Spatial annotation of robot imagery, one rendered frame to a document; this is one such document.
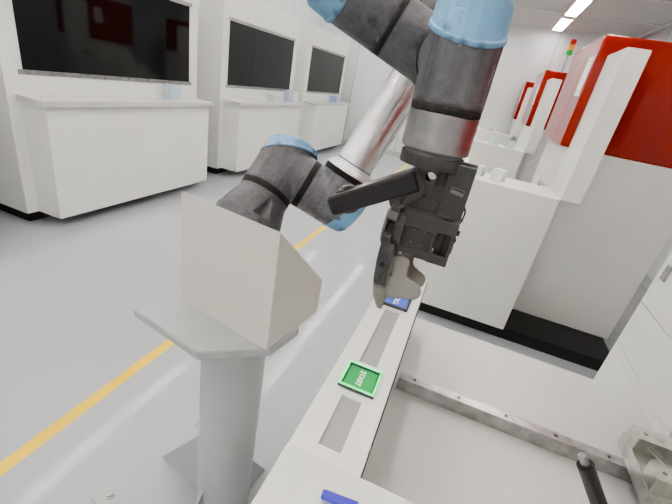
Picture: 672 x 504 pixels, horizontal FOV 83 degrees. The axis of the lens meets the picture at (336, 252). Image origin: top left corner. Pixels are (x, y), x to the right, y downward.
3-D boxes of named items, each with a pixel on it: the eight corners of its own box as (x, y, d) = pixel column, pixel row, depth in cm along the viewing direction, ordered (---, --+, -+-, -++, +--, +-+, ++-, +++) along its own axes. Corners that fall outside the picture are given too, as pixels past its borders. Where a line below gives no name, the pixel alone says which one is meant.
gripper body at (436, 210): (442, 274, 43) (478, 169, 38) (371, 251, 45) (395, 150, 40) (449, 251, 50) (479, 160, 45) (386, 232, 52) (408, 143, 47)
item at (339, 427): (412, 328, 97) (427, 281, 91) (338, 549, 49) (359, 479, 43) (377, 316, 99) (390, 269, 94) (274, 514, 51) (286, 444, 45)
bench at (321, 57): (343, 147, 813) (361, 43, 729) (308, 158, 656) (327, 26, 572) (298, 136, 840) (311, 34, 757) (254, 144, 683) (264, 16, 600)
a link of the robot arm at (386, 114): (293, 200, 94) (421, -14, 81) (343, 231, 97) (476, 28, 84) (287, 209, 83) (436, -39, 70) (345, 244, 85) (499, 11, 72)
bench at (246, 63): (298, 161, 621) (316, 21, 537) (233, 180, 464) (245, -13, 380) (241, 146, 648) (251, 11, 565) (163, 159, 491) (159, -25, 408)
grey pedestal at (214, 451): (90, 500, 123) (56, 283, 88) (200, 415, 158) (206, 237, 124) (198, 620, 101) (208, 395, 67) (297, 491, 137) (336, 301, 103)
